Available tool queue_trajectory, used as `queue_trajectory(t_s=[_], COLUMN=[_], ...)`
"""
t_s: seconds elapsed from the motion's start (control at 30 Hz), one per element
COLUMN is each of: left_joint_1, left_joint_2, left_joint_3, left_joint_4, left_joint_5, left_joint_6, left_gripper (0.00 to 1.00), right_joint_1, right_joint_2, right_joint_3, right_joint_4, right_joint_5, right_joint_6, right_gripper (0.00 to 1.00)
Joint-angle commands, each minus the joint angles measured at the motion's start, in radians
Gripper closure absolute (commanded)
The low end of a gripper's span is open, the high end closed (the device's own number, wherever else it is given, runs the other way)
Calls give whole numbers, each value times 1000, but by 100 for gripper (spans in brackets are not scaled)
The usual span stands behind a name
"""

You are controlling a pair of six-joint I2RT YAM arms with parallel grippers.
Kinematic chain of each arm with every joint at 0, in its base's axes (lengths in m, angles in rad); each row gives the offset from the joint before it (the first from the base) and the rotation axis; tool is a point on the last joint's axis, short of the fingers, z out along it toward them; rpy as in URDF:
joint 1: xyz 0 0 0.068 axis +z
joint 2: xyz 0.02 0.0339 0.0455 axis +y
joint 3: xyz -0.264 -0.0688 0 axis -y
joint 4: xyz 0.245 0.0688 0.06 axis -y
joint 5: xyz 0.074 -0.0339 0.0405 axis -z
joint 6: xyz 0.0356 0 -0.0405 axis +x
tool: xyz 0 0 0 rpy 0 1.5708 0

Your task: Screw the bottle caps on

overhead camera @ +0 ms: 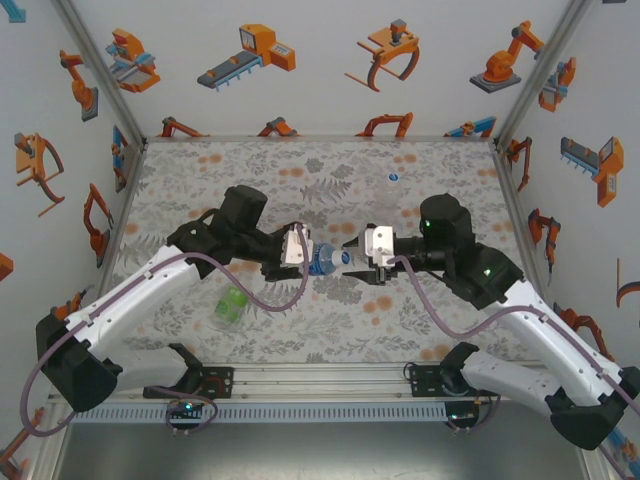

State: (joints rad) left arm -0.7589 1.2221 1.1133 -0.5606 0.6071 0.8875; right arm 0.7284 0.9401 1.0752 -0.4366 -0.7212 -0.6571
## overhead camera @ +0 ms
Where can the aluminium mounting rail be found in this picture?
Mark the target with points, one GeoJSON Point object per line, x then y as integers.
{"type": "Point", "coordinates": [320, 382]}

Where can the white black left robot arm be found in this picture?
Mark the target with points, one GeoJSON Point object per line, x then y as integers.
{"type": "Point", "coordinates": [140, 285]}

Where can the aluminium table back rail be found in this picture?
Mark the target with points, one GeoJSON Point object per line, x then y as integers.
{"type": "Point", "coordinates": [320, 138]}

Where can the blue label plastic bottle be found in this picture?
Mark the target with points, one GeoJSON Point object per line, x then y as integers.
{"type": "Point", "coordinates": [320, 260]}

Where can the green label plastic bottle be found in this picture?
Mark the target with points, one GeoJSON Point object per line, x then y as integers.
{"type": "Point", "coordinates": [232, 300]}

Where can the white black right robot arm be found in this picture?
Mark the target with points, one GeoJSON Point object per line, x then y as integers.
{"type": "Point", "coordinates": [550, 340]}

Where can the aluminium table side rail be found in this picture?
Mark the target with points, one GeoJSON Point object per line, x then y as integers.
{"type": "Point", "coordinates": [520, 225]}
{"type": "Point", "coordinates": [122, 215]}

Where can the small green-lit circuit board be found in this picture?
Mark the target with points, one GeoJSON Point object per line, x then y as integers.
{"type": "Point", "coordinates": [460, 416]}
{"type": "Point", "coordinates": [185, 407]}

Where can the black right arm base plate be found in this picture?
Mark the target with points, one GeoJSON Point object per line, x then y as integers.
{"type": "Point", "coordinates": [422, 382]}

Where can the aluminium frame post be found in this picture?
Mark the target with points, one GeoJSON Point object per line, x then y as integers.
{"type": "Point", "coordinates": [99, 65]}
{"type": "Point", "coordinates": [544, 65]}

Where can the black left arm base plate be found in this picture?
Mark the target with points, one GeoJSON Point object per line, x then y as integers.
{"type": "Point", "coordinates": [222, 382]}

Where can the floral patterned table mat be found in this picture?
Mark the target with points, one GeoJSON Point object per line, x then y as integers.
{"type": "Point", "coordinates": [320, 325]}

